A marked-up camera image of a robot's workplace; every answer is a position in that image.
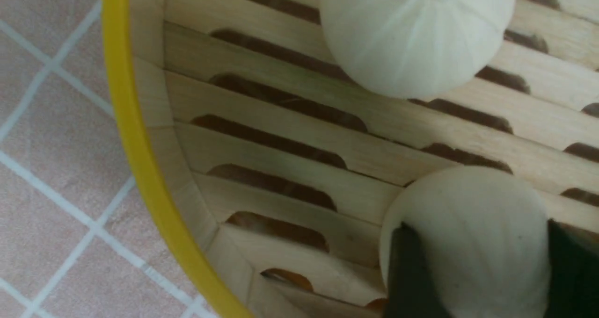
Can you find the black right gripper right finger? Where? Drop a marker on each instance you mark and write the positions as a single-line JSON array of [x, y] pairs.
[[574, 283]]

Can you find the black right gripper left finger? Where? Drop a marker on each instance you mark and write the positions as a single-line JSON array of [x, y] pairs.
[[411, 290]]

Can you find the white toy bun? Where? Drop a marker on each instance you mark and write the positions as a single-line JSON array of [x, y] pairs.
[[414, 49], [484, 234]]

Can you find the bamboo steamer tray yellow rim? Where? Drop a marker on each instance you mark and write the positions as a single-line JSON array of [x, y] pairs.
[[268, 171]]

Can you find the pink checkered tablecloth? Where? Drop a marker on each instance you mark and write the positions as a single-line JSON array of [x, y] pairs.
[[76, 239]]

